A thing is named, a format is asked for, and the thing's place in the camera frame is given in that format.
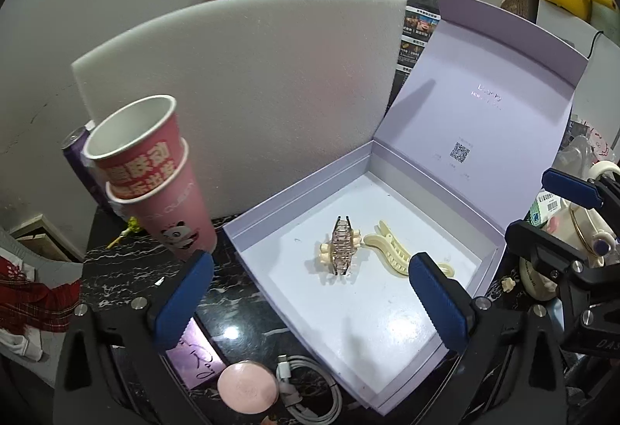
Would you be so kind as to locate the white cloth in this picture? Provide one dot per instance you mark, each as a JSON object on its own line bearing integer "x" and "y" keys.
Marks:
{"x": 19, "y": 342}

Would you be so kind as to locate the purple drink can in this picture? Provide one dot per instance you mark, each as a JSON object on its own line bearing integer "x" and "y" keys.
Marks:
{"x": 77, "y": 158}

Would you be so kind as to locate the pink panda paper cup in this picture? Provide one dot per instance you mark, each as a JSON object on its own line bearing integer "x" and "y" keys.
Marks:
{"x": 179, "y": 216}

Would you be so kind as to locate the wooden frame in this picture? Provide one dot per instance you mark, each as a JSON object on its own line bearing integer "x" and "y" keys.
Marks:
{"x": 43, "y": 236}

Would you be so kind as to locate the woven round coaster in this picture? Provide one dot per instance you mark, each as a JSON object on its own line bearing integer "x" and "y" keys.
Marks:
{"x": 518, "y": 1}

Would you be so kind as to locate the small yellow flower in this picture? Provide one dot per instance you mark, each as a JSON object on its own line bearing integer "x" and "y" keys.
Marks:
{"x": 131, "y": 226}

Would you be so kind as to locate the purple box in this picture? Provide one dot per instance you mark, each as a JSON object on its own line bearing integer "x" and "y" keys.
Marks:
{"x": 193, "y": 352}

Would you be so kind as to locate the gold bangle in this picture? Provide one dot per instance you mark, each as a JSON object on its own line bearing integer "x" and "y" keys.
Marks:
{"x": 576, "y": 226}

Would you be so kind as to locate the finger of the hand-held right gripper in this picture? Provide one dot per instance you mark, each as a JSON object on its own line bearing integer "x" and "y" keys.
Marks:
{"x": 542, "y": 246}
{"x": 571, "y": 187}

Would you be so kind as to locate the black printed brochure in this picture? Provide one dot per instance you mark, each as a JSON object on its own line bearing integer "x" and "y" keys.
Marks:
{"x": 416, "y": 32}

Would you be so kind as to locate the small cream flower clip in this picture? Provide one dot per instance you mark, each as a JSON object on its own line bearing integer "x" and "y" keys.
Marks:
{"x": 507, "y": 284}

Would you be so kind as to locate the clear pink hair claw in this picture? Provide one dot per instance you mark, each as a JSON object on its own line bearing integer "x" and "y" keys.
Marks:
{"x": 340, "y": 246}

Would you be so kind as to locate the white foam board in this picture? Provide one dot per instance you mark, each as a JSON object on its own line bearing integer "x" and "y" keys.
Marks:
{"x": 242, "y": 91}

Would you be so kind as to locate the red plaid cloth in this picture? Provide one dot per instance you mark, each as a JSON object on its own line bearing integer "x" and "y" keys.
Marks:
{"x": 34, "y": 299}

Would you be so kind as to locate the cream hair clip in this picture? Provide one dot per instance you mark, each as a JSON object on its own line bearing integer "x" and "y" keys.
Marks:
{"x": 387, "y": 250}

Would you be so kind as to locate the cream round container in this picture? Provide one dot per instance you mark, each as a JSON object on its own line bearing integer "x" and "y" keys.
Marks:
{"x": 533, "y": 277}

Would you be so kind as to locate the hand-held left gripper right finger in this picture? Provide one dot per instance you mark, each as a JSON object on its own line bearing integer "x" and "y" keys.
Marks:
{"x": 436, "y": 304}

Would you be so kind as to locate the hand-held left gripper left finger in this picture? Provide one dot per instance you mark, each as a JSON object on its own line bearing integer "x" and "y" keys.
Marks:
{"x": 186, "y": 304}

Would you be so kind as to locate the pink round compact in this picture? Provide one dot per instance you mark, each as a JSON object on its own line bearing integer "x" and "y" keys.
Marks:
{"x": 247, "y": 386}

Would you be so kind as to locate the clear plastic bag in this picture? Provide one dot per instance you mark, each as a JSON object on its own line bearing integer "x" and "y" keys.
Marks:
{"x": 576, "y": 154}

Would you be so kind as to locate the lavender gift box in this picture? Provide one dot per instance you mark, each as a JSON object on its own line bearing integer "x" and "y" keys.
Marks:
{"x": 484, "y": 66}

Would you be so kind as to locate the pink printed paper cup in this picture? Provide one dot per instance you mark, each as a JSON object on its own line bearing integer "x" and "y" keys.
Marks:
{"x": 145, "y": 158}

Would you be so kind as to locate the green white label packet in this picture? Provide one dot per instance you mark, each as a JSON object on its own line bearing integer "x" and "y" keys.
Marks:
{"x": 547, "y": 209}

